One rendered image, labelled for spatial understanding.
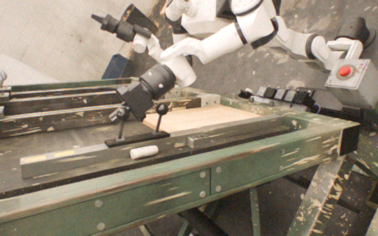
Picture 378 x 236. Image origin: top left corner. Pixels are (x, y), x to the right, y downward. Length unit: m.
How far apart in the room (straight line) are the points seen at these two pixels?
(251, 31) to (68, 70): 5.72
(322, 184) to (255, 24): 0.66
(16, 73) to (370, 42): 4.44
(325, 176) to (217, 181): 0.56
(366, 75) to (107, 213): 0.94
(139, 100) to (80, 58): 5.60
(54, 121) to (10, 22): 5.17
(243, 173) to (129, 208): 0.32
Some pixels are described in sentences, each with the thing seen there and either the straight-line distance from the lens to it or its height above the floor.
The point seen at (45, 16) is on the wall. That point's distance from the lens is 6.33.
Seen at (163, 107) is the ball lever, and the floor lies 1.45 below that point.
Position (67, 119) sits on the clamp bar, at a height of 1.57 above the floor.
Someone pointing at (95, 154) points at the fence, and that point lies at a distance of 0.80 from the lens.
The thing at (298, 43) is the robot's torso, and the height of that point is 0.73.
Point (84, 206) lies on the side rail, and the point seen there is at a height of 1.61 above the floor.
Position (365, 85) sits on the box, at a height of 0.88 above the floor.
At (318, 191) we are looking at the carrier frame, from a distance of 1.15.
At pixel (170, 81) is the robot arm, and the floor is 1.46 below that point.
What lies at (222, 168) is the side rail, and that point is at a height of 1.33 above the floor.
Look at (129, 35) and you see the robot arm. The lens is 1.39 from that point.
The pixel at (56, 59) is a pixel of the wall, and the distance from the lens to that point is 6.29.
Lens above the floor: 1.81
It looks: 33 degrees down
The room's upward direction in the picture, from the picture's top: 61 degrees counter-clockwise
